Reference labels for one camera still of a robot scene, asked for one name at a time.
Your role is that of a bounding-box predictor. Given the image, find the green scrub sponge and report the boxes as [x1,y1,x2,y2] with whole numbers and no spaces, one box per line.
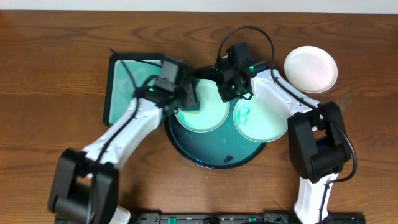
[182,105,200,114]

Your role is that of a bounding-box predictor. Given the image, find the mint plate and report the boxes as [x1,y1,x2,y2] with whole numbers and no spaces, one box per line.
[233,96,288,142]
[176,79,230,133]

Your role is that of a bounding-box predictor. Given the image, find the white plate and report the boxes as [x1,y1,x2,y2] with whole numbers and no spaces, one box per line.
[284,46,338,93]

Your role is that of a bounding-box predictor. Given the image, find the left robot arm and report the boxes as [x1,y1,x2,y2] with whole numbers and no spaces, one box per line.
[47,77,198,224]

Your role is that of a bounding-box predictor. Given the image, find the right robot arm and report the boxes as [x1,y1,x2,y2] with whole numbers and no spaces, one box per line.
[216,65,358,223]

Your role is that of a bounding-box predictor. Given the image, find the rectangular green tray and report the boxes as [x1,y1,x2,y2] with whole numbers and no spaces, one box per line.
[103,52,164,127]

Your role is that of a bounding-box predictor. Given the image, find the round dark teal tray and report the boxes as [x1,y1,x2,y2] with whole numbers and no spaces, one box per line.
[164,99,266,169]

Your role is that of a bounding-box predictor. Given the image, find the small black debris piece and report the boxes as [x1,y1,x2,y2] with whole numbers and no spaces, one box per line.
[224,155,234,164]

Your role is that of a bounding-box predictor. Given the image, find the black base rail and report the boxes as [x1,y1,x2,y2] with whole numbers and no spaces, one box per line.
[130,212,367,224]

